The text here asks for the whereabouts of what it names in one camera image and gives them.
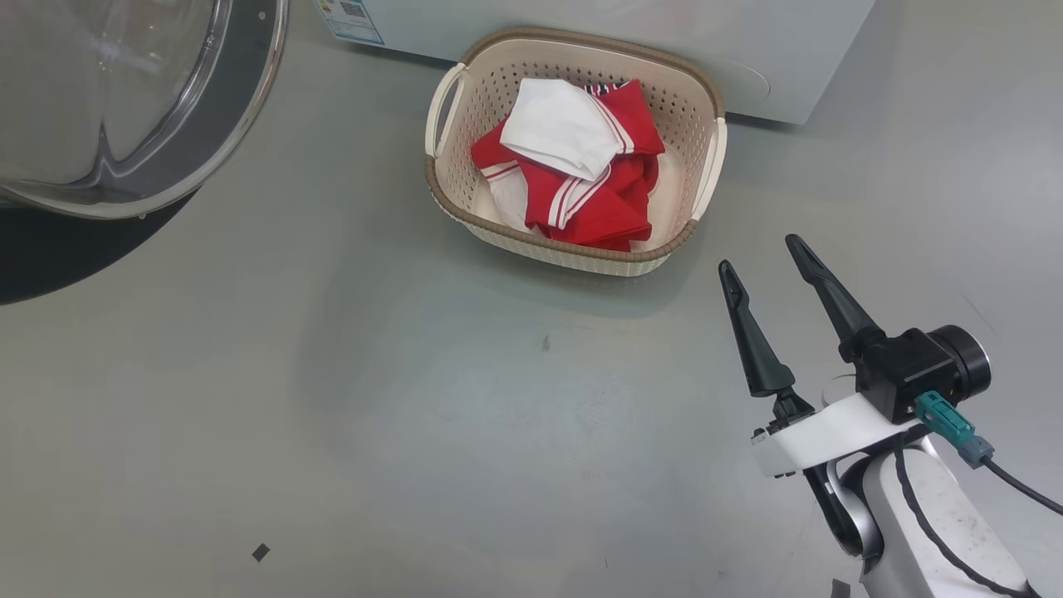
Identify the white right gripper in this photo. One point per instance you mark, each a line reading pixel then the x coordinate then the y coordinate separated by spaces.
pixel 830 436

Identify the white and red striped garment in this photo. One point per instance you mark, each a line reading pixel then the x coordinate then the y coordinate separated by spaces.
pixel 556 124

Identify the black round glass washer door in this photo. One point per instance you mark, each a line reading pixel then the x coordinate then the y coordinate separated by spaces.
pixel 208 124

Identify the white front-load washing machine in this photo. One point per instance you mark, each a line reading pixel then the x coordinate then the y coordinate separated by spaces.
pixel 789 50

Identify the cream perforated basket brown rim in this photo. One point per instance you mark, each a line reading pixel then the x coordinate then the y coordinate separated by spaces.
pixel 465 199

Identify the small black floor tape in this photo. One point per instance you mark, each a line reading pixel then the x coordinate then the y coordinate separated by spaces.
pixel 840 590
pixel 261 552

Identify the blue energy label sticker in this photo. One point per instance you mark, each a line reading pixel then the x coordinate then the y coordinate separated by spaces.
pixel 353 18

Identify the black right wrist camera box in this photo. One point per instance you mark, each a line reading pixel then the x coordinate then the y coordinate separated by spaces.
pixel 901 374

